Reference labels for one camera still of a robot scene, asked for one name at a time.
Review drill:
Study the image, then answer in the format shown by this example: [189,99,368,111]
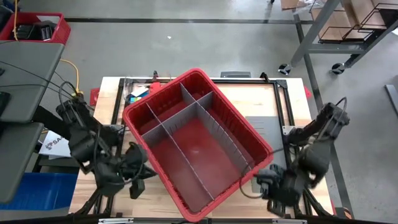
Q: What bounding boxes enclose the black floor stand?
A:
[30,152,85,175]

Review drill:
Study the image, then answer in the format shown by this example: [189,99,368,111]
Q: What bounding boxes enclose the grey desk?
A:
[0,40,65,205]

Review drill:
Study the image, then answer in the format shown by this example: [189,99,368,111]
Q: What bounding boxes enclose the silver metal bracket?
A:
[98,217,135,224]
[272,218,308,224]

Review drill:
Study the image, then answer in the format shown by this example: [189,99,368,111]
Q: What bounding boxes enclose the white block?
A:
[132,86,149,98]

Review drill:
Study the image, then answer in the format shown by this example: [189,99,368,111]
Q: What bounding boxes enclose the grey mount plate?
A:
[220,71,252,78]

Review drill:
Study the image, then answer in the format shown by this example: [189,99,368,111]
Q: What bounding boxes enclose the large red plastic bin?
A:
[123,67,275,223]

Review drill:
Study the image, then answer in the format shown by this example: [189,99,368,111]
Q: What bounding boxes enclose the blue plastic bin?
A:
[0,172,78,211]

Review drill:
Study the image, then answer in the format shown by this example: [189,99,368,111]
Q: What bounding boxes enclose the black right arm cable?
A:
[238,147,293,200]

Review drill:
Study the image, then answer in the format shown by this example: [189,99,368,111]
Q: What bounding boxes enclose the black caster wheel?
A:
[331,62,346,75]
[278,63,294,76]

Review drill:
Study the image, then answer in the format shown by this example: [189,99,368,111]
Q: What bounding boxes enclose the black device on desk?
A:
[0,91,11,118]

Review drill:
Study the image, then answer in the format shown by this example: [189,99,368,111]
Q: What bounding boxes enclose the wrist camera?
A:
[257,167,280,188]
[124,142,149,166]

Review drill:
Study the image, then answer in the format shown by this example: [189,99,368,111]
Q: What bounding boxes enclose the thin black desk cable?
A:
[0,60,75,103]

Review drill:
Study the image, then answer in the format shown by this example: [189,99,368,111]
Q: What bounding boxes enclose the white paper with logo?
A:
[39,130,72,158]

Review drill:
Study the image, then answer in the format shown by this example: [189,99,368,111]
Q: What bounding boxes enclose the black device in basket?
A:
[16,20,57,41]

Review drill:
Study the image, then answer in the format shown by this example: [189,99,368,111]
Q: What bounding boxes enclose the black aluminium frame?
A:
[73,72,336,218]

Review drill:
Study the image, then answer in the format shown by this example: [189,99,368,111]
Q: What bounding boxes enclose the yellow cable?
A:
[11,0,19,41]
[60,58,84,96]

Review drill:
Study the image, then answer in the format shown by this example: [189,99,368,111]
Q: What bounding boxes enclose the grey metal bar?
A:
[384,83,398,118]

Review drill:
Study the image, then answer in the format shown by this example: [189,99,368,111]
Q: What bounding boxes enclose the white paper sheet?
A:
[36,14,61,25]

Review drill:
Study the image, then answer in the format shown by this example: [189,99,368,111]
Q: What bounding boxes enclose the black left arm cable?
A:
[57,80,79,108]

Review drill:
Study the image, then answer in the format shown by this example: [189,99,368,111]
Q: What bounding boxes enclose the small red basket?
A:
[0,11,72,46]

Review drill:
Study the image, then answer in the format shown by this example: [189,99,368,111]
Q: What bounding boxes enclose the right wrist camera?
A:
[257,167,280,188]

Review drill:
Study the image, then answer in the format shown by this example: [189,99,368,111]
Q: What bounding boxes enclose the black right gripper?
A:
[264,169,308,215]

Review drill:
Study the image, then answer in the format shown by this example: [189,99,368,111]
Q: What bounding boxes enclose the grey metal cart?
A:
[290,0,398,68]

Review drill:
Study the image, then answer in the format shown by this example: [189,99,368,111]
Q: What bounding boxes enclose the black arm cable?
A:
[238,147,293,200]
[57,80,79,108]

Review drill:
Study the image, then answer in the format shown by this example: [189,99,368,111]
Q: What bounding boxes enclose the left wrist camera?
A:
[124,142,149,166]

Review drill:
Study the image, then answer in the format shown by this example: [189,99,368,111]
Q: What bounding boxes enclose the clear plastic bag with items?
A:
[123,76,172,105]

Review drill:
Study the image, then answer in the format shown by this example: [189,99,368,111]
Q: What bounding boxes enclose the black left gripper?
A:
[118,164,159,200]

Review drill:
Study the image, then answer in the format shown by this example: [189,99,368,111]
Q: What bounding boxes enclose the small cardboard box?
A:
[280,0,309,10]

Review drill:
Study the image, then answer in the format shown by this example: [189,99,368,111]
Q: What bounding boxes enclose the black desk support bar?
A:
[32,105,71,141]

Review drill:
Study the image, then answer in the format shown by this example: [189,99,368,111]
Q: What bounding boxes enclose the large cardboard box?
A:
[310,0,389,41]

